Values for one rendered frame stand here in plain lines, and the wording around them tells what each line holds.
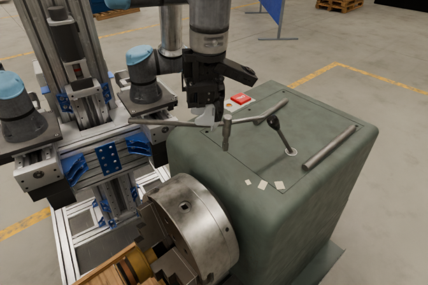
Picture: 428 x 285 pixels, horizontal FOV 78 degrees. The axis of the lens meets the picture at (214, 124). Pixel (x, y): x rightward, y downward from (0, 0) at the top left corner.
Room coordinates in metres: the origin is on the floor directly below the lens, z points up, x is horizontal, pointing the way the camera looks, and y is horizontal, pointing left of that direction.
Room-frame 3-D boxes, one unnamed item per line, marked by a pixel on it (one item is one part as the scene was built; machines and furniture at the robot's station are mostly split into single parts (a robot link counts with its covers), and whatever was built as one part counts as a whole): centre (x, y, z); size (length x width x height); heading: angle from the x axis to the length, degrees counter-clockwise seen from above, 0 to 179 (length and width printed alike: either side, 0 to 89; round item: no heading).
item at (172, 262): (0.32, 0.09, 1.09); 0.12 x 0.11 x 0.05; 41
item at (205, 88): (0.52, 0.02, 1.55); 0.09 x 0.08 x 0.12; 106
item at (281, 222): (0.72, -0.20, 1.06); 0.59 x 0.48 x 0.39; 131
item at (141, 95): (1.09, 0.32, 1.21); 0.15 x 0.15 x 0.10
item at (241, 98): (0.91, -0.11, 1.26); 0.06 x 0.06 x 0.02; 41
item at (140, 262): (0.35, 0.20, 1.08); 0.09 x 0.09 x 0.09; 41
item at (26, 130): (0.83, 0.74, 1.21); 0.15 x 0.15 x 0.10
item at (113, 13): (7.31, 2.67, 0.39); 1.20 x 0.80 x 0.79; 139
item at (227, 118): (0.54, -0.03, 1.37); 0.02 x 0.02 x 0.12
